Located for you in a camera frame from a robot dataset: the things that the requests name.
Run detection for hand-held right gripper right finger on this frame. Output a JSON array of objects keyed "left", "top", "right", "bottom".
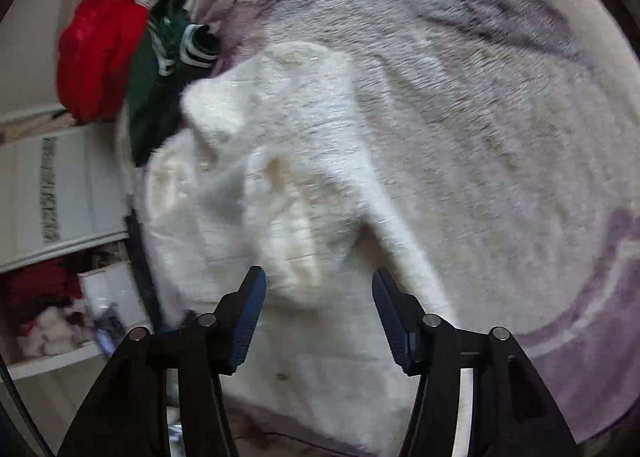
[{"left": 371, "top": 268, "right": 581, "bottom": 457}]

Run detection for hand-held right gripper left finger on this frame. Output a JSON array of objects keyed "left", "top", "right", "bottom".
[{"left": 56, "top": 265, "right": 268, "bottom": 457}]

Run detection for white fluffy sweater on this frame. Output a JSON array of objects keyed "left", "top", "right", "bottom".
[{"left": 142, "top": 41, "right": 458, "bottom": 455}]

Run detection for pile of clothes in cabinet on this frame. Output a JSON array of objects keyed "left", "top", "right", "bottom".
[{"left": 0, "top": 257, "right": 126, "bottom": 358}]

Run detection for floral patterned blanket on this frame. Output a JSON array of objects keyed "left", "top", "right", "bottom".
[{"left": 115, "top": 0, "right": 640, "bottom": 453}]

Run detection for white cabinet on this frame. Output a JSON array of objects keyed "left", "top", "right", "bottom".
[{"left": 0, "top": 107, "right": 151, "bottom": 383}]

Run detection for green striped garment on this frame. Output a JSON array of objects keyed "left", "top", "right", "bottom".
[{"left": 125, "top": 0, "right": 221, "bottom": 168}]

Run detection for red fluffy garment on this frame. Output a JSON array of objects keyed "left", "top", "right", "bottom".
[{"left": 56, "top": 0, "right": 150, "bottom": 125}]

